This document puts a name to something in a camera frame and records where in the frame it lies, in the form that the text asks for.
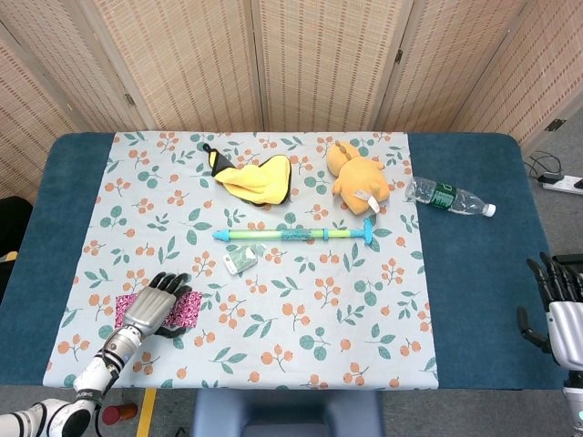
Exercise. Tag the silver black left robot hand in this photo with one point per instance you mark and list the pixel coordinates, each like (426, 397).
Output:
(148, 307)

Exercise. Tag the floral print tablecloth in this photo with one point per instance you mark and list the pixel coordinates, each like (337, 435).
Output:
(273, 318)

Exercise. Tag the green blue water squirter toy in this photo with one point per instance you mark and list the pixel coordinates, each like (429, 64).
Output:
(273, 234)

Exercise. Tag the yellow cloth with black trim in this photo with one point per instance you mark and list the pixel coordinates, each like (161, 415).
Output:
(259, 179)

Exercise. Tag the black box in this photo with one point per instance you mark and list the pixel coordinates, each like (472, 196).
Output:
(571, 259)

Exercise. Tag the clear bottle with green label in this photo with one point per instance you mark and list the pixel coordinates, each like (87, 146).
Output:
(448, 196)

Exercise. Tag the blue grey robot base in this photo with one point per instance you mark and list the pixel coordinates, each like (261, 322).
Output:
(287, 412)

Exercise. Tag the pink patterned card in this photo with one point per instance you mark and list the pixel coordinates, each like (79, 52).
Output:
(189, 309)

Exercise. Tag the yellow floor tape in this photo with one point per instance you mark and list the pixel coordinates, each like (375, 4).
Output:
(146, 412)

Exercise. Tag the blue felt table cover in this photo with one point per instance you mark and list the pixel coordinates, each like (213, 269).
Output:
(473, 273)

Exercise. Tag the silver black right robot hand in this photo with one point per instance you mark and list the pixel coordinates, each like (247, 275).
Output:
(569, 328)

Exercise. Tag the white power strip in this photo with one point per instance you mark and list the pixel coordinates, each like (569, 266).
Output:
(562, 183)

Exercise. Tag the bamboo folding screen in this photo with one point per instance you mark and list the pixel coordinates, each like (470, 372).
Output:
(319, 64)

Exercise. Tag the small green white packet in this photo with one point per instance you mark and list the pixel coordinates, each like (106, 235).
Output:
(239, 260)

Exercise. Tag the orange plush toy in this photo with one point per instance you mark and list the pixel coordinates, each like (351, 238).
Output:
(357, 177)

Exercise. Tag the black bag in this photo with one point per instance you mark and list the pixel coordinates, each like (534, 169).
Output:
(11, 227)

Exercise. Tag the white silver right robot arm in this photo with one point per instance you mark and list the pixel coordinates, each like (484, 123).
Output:
(575, 400)

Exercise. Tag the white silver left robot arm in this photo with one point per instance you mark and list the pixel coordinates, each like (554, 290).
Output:
(86, 387)

